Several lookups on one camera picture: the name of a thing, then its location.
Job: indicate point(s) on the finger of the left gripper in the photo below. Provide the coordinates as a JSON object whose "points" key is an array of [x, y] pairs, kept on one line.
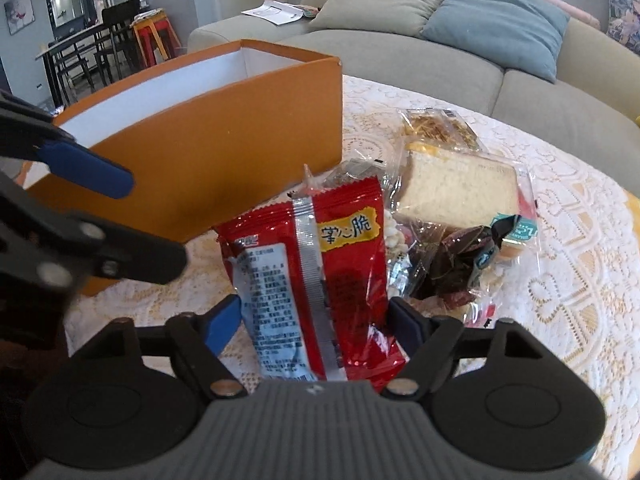
{"points": [[28, 133], [43, 247]]}

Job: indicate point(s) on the floral cushion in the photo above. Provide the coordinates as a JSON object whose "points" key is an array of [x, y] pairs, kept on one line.
{"points": [[624, 23]]}

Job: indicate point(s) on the dark wrapped snack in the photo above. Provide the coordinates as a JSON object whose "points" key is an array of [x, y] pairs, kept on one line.
{"points": [[459, 261]]}

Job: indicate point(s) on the wrapped white cake slice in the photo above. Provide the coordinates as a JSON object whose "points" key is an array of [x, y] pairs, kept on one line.
{"points": [[460, 189]]}

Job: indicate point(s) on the red noodle snack packet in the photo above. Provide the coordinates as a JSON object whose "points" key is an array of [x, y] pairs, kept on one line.
{"points": [[311, 277]]}

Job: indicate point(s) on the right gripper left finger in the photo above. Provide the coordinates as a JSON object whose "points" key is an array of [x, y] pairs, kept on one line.
{"points": [[196, 342]]}

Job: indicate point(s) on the wall picture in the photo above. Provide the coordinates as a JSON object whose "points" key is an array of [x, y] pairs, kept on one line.
{"points": [[19, 14]]}

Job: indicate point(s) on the grey sofa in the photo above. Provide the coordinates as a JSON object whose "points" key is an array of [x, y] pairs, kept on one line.
{"points": [[591, 110]]}

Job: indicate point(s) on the white papers on sofa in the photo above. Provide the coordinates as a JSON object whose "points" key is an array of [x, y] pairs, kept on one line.
{"points": [[281, 13]]}

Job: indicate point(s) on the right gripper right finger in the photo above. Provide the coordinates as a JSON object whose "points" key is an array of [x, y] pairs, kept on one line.
{"points": [[429, 344]]}

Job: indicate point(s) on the blue cushion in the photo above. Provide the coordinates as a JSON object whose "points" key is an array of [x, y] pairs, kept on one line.
{"points": [[524, 35]]}

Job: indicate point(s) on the black dining chair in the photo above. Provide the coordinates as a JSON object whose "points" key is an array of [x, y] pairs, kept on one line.
{"points": [[118, 38]]}

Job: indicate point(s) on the red orange stool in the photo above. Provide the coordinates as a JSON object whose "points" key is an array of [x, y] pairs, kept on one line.
{"points": [[156, 38]]}

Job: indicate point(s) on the orange cardboard box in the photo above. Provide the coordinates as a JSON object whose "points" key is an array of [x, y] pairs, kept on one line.
{"points": [[207, 136]]}

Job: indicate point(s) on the wrapped brown pastry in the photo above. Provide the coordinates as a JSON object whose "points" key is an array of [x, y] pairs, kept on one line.
{"points": [[443, 128]]}

